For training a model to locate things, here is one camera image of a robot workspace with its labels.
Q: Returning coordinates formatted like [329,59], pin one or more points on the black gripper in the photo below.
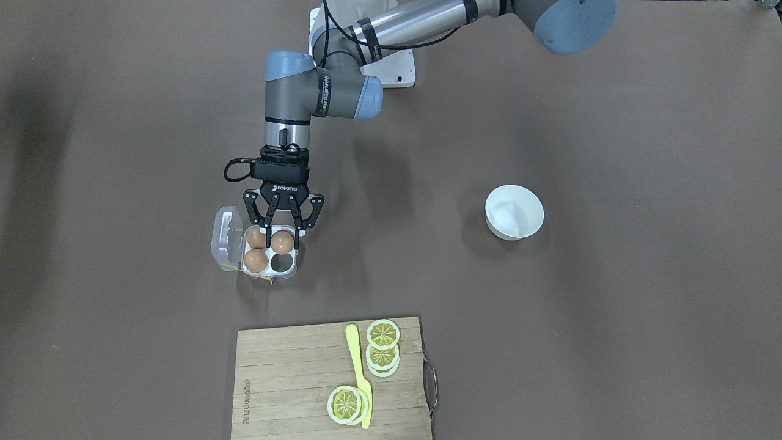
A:
[283,189]

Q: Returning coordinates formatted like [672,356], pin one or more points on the clear plastic egg box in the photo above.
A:
[228,246]

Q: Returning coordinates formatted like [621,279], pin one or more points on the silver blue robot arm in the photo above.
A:
[328,82]

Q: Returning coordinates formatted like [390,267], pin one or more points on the brown egg back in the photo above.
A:
[256,238]

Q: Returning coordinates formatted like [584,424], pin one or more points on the brown egg front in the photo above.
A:
[255,260]

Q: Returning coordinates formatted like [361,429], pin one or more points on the yellow plastic knife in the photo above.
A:
[363,384]

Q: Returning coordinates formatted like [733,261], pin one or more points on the bamboo cutting board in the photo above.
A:
[284,376]

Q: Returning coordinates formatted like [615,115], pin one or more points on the lemon slice far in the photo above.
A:
[383,334]

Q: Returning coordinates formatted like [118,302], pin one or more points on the lemon slice stack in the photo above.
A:
[382,362]

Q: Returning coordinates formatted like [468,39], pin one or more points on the lemon slice near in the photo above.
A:
[347,405]

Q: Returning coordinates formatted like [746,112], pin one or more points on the white bowl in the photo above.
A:
[513,212]

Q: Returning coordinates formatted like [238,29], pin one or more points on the white camera post base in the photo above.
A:
[394,70]

